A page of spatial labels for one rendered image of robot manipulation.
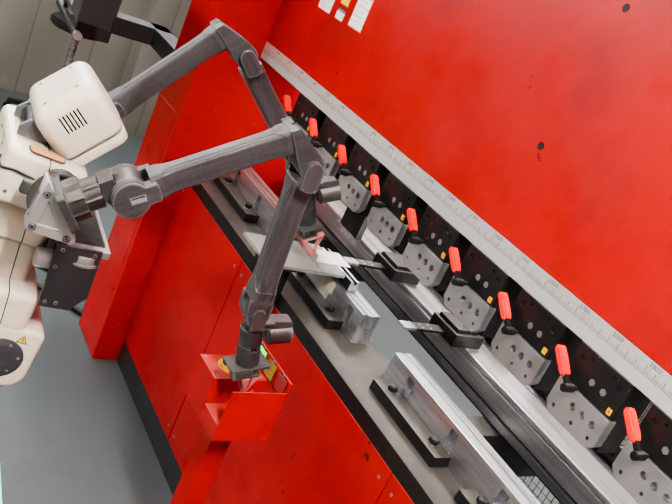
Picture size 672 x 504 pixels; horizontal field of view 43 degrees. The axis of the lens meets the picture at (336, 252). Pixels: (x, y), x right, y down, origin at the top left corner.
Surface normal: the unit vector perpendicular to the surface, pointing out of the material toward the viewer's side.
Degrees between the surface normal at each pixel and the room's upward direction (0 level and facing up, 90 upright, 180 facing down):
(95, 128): 90
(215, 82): 90
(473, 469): 90
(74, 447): 0
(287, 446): 90
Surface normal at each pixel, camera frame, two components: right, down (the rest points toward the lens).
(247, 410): 0.47, 0.51
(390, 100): -0.81, -0.14
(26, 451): 0.40, -0.85
